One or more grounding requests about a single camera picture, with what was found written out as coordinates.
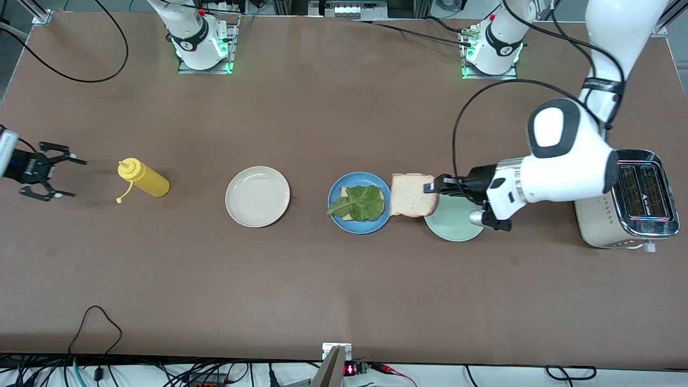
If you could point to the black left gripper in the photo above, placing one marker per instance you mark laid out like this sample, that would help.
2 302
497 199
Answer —
480 180

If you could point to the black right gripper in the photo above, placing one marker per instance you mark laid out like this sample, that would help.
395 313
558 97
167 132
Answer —
28 166

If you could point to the bread slice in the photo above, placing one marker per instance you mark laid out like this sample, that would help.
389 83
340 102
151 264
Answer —
346 216
411 196

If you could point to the green lettuce leaf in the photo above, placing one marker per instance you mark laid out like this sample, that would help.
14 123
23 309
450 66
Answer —
363 203

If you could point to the yellow squeeze bottle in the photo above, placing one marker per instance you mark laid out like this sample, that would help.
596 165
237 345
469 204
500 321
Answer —
150 184

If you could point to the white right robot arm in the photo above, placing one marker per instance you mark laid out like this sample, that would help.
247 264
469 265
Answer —
188 32

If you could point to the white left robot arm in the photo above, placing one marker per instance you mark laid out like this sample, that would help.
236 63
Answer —
564 172

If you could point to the light green round plate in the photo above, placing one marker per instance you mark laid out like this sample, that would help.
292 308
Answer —
454 228

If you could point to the blue round plate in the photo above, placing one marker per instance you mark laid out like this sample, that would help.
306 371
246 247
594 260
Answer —
360 228

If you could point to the beige round plate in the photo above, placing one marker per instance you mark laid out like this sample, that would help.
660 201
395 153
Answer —
258 196

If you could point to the cream and chrome toaster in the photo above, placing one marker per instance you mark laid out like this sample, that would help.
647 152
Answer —
645 193

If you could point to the white power strip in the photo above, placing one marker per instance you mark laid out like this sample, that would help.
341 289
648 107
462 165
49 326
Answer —
349 9

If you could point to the black inline plug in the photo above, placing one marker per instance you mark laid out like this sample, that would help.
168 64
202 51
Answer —
99 373

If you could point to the small red-lit circuit board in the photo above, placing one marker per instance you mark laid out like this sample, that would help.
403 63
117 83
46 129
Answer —
350 369

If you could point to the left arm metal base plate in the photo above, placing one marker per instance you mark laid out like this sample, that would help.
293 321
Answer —
489 77

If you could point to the aluminium table corner bracket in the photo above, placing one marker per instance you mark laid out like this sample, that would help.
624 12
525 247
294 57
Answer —
40 17
660 29

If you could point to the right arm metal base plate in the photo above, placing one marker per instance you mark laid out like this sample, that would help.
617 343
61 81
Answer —
204 71

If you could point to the grey metal camera mount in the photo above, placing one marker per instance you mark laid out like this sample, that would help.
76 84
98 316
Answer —
333 371

